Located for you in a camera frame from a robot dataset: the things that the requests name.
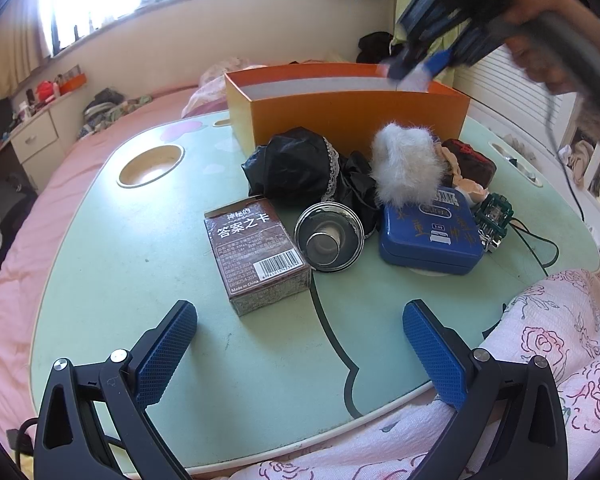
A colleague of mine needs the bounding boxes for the person's right hand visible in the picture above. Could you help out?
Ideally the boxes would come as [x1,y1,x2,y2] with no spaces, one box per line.
[504,0,600,96]

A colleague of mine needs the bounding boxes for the black clothes heap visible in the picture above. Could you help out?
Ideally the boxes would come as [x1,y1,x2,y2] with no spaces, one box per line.
[356,31,406,64]

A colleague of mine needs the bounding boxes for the white rose print blanket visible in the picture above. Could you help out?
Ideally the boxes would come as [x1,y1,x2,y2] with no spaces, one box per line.
[230,247,600,480]

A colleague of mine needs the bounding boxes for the fluffy fur tail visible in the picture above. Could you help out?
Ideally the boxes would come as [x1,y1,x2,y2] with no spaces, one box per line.
[370,121,443,208]

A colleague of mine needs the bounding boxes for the dark green cable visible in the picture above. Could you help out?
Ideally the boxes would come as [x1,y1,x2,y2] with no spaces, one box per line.
[505,217,561,277]

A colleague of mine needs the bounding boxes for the silver metal cup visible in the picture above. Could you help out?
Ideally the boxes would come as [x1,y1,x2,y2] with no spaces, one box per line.
[294,201,366,273]

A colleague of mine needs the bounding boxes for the patterned clothes pile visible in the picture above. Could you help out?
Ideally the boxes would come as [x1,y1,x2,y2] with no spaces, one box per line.
[77,87,153,138]

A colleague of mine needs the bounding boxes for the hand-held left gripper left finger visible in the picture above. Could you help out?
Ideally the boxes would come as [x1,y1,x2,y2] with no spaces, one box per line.
[32,299,199,480]

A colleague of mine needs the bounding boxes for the green cartoon desktop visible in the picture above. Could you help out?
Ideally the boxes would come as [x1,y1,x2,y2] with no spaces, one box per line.
[30,110,600,476]

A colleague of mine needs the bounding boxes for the pink bed sheet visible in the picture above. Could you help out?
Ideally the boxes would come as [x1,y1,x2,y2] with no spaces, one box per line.
[0,85,231,456]

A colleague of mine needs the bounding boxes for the brown card box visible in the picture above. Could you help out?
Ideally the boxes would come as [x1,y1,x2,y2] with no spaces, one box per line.
[203,197,312,317]

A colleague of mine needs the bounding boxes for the dark red stitched pouch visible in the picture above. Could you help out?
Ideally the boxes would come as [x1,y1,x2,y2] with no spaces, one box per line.
[441,139,497,188]

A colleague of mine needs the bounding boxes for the blue tin box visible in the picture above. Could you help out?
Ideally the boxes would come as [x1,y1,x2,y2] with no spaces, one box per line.
[378,186,485,277]

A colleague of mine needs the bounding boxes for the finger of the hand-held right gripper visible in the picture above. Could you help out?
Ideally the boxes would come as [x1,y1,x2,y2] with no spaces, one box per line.
[386,45,423,81]
[422,47,458,80]

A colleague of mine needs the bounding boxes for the orange cardboard box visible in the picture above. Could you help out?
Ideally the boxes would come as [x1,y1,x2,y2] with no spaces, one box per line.
[224,62,471,158]

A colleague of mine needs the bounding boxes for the black leather lace garment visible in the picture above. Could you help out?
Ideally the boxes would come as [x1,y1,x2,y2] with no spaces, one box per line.
[241,127,381,221]

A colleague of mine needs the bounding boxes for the small orange tray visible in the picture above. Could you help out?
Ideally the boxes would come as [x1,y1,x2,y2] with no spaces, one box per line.
[60,65,88,96]

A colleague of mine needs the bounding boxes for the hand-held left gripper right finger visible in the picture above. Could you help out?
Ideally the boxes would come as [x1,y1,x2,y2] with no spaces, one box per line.
[401,299,568,480]

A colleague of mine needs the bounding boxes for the white desk drawer cabinet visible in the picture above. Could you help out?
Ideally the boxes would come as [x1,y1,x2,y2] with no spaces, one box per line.
[10,107,63,191]

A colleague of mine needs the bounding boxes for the beige curtain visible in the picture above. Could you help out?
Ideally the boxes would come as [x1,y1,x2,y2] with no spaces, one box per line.
[0,7,56,103]

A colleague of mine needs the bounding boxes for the small white item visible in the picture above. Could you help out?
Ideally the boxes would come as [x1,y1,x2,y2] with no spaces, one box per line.
[394,60,433,94]

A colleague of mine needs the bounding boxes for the pale pink floral quilt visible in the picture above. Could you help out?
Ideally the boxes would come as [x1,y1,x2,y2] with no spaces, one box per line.
[180,55,271,118]

